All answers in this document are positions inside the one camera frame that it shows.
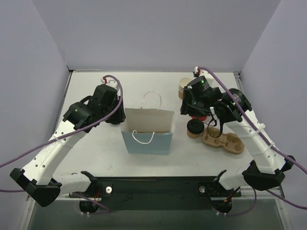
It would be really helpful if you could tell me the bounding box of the single black cup lid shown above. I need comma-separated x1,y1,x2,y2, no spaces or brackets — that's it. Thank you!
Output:
187,119,204,135

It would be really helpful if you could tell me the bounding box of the blue paper bag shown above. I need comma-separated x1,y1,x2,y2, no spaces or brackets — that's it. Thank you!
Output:
120,99,176,155

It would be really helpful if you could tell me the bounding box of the single brown pulp carrier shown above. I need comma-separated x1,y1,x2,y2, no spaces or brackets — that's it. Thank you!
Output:
135,131,168,134

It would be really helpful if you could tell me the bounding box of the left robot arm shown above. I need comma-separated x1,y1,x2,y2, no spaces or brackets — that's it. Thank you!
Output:
10,80,125,207

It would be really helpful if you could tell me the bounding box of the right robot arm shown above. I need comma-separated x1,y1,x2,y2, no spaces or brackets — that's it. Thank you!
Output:
180,76,294,196

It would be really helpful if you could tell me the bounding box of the red straw holder cup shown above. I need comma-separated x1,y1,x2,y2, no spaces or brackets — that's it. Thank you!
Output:
191,116,208,122

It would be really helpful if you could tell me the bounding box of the stack of brown paper cups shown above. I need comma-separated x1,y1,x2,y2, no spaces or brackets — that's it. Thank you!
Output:
178,78,192,100

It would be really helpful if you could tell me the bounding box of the brown pulp cup carrier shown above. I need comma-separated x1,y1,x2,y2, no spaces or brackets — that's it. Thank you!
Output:
201,126,245,155

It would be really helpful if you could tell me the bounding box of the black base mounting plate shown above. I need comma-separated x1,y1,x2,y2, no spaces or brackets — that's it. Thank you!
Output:
69,176,241,214

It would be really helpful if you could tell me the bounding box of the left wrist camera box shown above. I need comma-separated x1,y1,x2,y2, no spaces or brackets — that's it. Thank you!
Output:
101,78,119,91

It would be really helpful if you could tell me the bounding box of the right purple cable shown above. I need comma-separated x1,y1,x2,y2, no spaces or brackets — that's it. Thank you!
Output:
194,66,307,217

